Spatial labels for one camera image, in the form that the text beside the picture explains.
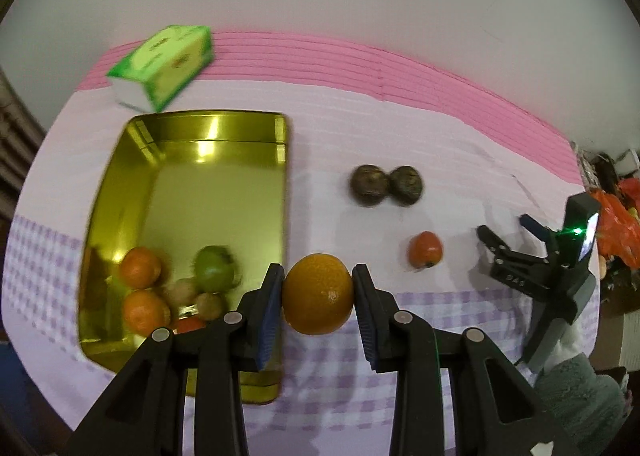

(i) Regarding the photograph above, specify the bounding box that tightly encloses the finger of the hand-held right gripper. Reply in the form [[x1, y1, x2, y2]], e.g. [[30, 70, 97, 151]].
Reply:
[[518, 214, 553, 243], [476, 224, 518, 264]]

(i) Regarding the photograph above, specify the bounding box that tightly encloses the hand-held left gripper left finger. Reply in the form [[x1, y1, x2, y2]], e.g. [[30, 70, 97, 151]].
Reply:
[[65, 263, 286, 456]]

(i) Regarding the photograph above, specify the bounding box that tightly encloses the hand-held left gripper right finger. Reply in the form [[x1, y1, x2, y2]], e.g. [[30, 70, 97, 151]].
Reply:
[[351, 263, 581, 456]]

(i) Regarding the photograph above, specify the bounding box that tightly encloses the large orange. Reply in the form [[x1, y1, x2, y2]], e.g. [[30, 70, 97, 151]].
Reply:
[[282, 253, 356, 336]]

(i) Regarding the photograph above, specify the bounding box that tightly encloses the brown kiwi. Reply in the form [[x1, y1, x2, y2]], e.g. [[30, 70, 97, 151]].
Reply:
[[195, 292, 226, 322], [165, 278, 198, 307]]

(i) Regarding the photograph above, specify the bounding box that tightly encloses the small orange tangerine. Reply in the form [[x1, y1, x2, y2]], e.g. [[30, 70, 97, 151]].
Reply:
[[122, 288, 172, 338], [119, 246, 163, 288]]

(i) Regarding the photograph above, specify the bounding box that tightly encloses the gold metal tray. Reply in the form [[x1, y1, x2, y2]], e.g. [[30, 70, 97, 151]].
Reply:
[[78, 109, 292, 405]]

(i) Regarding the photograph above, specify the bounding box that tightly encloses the person's right forearm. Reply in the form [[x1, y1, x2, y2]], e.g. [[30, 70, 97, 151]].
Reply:
[[530, 321, 628, 456]]

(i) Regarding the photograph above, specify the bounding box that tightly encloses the red tomato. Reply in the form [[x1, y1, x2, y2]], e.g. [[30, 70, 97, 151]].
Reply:
[[172, 317, 207, 335], [407, 231, 445, 268]]

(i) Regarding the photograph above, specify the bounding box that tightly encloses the green lime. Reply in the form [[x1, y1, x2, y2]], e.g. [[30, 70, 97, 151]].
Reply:
[[193, 245, 238, 293]]

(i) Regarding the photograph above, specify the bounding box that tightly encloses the orange plastic bag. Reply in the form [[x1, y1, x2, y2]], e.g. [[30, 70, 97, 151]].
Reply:
[[590, 188, 640, 269]]

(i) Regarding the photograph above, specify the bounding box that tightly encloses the dark brown passion fruit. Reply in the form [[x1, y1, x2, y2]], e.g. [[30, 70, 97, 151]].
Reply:
[[389, 165, 426, 207], [348, 164, 391, 207]]

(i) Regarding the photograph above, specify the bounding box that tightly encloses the blue foam mat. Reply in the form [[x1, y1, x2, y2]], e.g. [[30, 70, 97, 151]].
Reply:
[[0, 338, 76, 456]]

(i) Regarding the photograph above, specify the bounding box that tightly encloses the green tissue pack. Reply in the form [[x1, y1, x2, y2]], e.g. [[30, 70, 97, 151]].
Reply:
[[106, 24, 216, 113]]

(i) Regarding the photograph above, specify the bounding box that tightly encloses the beige striped curtain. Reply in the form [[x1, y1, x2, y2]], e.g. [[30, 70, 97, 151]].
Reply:
[[0, 68, 46, 217]]

